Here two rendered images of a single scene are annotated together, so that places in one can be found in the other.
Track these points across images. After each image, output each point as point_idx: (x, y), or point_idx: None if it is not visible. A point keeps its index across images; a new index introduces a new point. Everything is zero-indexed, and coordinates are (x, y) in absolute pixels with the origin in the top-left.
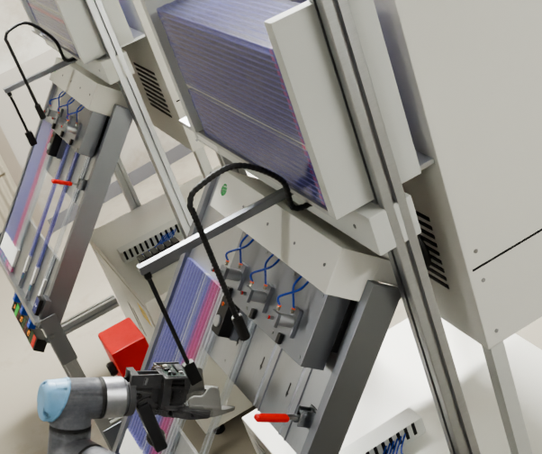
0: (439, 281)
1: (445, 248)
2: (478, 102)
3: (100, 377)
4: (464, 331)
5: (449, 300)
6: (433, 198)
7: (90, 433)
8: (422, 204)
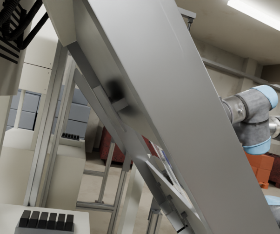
0: (15, 61)
1: (25, 34)
2: None
3: (236, 95)
4: (11, 93)
5: (13, 73)
6: (32, 3)
7: (240, 123)
8: (27, 6)
